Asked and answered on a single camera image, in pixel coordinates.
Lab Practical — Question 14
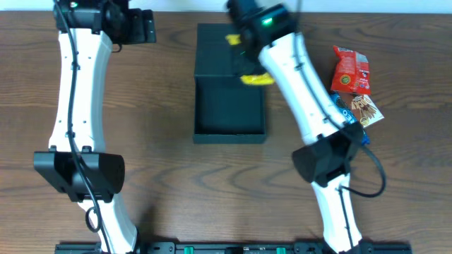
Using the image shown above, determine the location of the yellow nut snack bag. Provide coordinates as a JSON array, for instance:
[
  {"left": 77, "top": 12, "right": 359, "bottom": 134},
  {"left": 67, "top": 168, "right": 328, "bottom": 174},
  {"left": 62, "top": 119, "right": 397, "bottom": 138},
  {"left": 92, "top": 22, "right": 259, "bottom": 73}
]
[{"left": 225, "top": 34, "right": 275, "bottom": 86}]

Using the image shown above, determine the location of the black gift box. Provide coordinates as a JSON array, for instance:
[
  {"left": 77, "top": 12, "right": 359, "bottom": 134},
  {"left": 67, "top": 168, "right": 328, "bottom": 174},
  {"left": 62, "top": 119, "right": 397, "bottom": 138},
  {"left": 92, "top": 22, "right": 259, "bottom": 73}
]
[{"left": 193, "top": 23, "right": 267, "bottom": 144}]

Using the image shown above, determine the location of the red snack bag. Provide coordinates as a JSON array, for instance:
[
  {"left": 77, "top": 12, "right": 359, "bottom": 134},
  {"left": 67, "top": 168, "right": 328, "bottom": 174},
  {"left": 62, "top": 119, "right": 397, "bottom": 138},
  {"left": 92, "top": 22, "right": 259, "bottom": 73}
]
[{"left": 331, "top": 46, "right": 371, "bottom": 95}]

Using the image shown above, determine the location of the brown Pocky box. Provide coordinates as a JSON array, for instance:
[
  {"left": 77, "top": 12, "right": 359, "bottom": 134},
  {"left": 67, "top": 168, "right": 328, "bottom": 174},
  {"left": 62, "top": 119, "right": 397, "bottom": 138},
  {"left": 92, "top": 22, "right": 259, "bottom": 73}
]
[{"left": 339, "top": 93, "right": 384, "bottom": 128}]

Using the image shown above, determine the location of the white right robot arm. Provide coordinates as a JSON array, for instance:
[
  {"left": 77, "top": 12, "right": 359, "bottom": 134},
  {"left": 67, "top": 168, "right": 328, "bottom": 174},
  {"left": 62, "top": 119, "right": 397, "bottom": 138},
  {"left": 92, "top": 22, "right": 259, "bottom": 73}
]
[{"left": 227, "top": 0, "right": 363, "bottom": 253}]

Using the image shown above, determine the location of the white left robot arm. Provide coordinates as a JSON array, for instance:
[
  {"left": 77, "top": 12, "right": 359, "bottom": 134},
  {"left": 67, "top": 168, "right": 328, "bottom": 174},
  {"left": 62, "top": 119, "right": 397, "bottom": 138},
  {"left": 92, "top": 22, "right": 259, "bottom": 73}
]
[{"left": 33, "top": 0, "right": 156, "bottom": 253}]

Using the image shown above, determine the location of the blue Oreo cookie pack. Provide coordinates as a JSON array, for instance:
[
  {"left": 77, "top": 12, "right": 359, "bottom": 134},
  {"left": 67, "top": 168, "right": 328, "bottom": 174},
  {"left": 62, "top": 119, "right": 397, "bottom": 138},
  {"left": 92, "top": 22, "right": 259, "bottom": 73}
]
[{"left": 330, "top": 93, "right": 370, "bottom": 145}]

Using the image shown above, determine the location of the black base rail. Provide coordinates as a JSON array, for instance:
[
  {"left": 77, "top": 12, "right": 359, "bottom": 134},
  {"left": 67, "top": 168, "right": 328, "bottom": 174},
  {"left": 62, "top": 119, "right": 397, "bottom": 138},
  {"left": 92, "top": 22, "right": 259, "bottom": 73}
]
[{"left": 54, "top": 241, "right": 413, "bottom": 254}]

